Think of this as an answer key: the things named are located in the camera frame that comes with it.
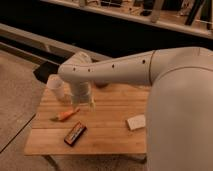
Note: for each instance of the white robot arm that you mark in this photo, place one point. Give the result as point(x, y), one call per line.
point(179, 111)

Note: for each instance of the orange carrot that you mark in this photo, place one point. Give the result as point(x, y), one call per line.
point(65, 115)

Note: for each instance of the white ceramic cup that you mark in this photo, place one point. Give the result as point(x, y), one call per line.
point(55, 85)

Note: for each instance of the black orange chocolate bar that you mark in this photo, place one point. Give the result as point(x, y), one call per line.
point(75, 133)

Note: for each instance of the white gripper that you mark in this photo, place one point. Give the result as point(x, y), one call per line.
point(81, 93)

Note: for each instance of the dark red bowl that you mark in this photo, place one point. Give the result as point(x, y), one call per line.
point(100, 86)

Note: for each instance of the wooden table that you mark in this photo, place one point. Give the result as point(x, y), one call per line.
point(106, 133)

